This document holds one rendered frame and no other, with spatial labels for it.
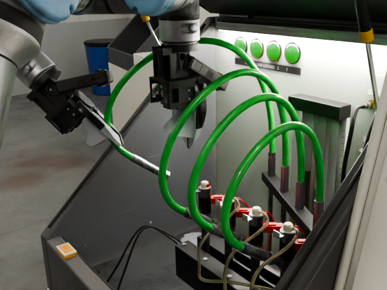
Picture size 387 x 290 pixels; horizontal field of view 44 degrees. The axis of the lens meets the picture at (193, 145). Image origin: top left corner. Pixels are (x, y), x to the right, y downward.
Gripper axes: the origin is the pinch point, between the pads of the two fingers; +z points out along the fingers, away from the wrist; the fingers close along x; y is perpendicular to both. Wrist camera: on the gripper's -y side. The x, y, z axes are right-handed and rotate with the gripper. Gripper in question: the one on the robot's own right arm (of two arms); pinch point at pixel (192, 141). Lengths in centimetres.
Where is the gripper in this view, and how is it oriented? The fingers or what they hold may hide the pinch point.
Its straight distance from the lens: 97.5
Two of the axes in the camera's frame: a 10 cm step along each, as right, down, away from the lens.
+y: -8.1, 2.1, -5.5
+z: 0.3, 9.4, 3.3
